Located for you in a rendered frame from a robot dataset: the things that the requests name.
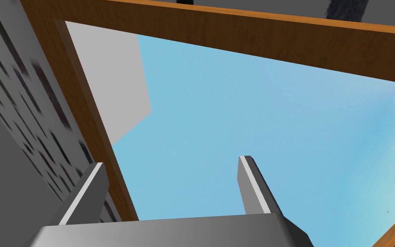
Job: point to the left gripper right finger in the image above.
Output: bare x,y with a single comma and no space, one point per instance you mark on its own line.
252,192

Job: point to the wooden framed window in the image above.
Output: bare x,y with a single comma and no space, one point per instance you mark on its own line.
238,113

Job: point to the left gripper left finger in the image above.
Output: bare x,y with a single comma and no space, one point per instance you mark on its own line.
87,199

